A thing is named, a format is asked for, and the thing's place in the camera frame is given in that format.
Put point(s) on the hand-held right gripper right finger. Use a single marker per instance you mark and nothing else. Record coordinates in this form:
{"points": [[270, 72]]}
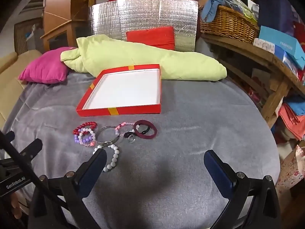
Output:
{"points": [[219, 171]]}

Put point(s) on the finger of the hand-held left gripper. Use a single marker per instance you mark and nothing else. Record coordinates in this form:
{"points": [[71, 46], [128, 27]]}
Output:
{"points": [[9, 136], [32, 148]]}

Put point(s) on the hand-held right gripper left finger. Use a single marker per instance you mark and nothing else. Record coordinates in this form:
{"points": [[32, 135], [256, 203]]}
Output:
{"points": [[91, 171]]}

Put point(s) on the silver bangle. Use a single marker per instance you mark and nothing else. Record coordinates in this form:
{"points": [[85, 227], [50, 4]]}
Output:
{"points": [[107, 136]]}

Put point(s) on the maroon hair band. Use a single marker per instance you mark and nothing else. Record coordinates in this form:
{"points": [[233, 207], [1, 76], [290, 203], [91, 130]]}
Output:
{"points": [[145, 136]]}

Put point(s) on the red cardboard box lid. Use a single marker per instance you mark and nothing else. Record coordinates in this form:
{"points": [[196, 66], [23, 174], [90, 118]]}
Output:
{"points": [[124, 88]]}

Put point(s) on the person's left hand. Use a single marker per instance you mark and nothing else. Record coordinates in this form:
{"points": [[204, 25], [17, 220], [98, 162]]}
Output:
{"points": [[16, 205]]}

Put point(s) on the grey blanket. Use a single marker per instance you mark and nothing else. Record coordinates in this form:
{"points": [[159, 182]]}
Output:
{"points": [[181, 128]]}

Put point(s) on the beige sofa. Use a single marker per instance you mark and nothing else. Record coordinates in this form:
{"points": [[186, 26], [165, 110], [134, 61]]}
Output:
{"points": [[14, 76]]}

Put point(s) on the floral paper bag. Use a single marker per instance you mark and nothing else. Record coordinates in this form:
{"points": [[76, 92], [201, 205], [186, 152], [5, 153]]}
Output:
{"points": [[292, 171]]}

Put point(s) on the pink pillow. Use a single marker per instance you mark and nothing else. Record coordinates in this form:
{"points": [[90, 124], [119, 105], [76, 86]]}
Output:
{"points": [[45, 66]]}

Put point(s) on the stack of orange cloths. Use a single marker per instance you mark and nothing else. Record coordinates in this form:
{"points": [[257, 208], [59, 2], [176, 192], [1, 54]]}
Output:
{"points": [[292, 124]]}

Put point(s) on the wicker cabinet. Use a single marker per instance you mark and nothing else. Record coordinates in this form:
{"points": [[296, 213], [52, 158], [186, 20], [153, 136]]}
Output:
{"points": [[25, 35]]}

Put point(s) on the wooden bench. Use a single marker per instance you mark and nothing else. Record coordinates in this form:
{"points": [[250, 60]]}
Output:
{"points": [[269, 64]]}

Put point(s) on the light green quilt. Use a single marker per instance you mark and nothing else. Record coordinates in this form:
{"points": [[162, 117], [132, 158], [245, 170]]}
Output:
{"points": [[143, 54]]}

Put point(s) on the white patterned box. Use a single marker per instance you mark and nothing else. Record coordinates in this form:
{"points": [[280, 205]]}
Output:
{"points": [[263, 45]]}

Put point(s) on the wooden furniture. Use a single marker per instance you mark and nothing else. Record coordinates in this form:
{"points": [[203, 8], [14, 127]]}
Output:
{"points": [[64, 12]]}

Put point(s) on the blue cardboard box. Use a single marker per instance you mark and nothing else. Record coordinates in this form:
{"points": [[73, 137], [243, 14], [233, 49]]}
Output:
{"points": [[283, 45]]}

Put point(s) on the red cushion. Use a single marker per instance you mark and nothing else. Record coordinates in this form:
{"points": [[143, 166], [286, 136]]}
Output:
{"points": [[152, 38]]}

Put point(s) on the wicker basket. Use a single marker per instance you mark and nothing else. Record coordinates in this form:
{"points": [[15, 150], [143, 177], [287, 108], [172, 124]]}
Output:
{"points": [[228, 25]]}

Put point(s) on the silver foil panel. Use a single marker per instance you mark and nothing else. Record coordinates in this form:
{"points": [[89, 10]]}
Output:
{"points": [[143, 14]]}

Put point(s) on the blue cloth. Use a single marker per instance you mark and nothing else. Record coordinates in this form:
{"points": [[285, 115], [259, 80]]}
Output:
{"points": [[212, 4]]}

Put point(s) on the clear plastic bag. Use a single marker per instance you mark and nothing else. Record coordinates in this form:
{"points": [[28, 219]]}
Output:
{"points": [[240, 4]]}

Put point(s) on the dark blue bag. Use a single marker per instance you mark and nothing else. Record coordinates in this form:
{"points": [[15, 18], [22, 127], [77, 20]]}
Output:
{"points": [[276, 12]]}

